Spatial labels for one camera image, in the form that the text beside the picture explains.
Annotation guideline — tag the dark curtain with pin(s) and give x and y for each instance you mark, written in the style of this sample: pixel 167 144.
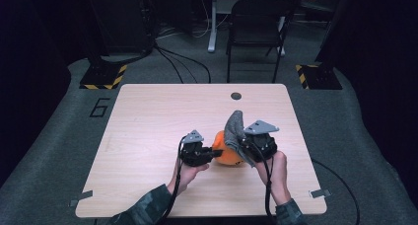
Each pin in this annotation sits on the dark curtain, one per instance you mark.
pixel 384 70
pixel 29 87

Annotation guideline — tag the black cabinet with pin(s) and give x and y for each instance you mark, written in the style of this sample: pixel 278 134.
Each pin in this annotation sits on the black cabinet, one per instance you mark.
pixel 121 21

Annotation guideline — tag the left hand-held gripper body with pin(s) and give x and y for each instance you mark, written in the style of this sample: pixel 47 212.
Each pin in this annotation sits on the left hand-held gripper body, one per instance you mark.
pixel 195 152

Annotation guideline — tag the person's right hand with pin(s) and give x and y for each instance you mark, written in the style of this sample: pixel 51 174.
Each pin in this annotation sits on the person's right hand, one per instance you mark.
pixel 276 177

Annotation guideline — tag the white desk leg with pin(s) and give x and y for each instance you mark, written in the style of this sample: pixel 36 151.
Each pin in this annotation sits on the white desk leg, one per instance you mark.
pixel 212 27
pixel 282 37

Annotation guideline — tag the black stand base striped edge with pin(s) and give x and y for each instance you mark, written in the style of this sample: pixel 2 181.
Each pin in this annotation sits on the black stand base striped edge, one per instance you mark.
pixel 102 77
pixel 318 77

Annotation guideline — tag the grey table grommet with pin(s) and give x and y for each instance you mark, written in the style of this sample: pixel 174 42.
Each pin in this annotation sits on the grey table grommet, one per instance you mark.
pixel 236 96

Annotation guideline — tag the black folding chair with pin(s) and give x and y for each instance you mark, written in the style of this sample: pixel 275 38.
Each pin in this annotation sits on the black folding chair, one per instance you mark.
pixel 256 21

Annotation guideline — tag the orange plush toy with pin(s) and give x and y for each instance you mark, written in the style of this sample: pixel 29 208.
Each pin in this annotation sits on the orange plush toy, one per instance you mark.
pixel 225 154

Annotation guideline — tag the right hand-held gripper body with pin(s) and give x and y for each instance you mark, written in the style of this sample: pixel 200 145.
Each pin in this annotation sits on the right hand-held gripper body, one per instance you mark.
pixel 263 144

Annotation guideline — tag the grey tape strip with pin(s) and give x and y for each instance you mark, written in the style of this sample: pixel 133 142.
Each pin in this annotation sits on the grey tape strip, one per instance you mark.
pixel 320 193
pixel 81 197

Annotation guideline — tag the person's left hand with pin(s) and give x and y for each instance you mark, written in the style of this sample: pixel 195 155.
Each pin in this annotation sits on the person's left hand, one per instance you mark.
pixel 185 177

